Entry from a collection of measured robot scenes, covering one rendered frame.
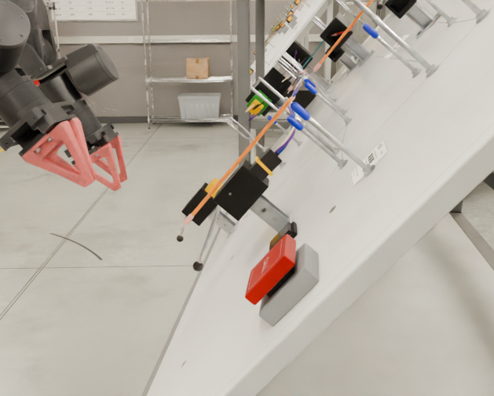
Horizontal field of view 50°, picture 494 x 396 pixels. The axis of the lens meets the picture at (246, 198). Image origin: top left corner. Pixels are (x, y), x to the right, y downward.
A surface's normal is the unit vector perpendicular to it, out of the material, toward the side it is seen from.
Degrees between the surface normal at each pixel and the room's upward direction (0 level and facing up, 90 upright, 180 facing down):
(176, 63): 90
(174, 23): 90
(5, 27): 59
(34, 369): 0
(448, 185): 90
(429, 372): 0
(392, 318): 0
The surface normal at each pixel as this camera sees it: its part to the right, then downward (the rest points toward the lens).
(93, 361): -0.01, -0.96
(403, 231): -0.11, 0.29
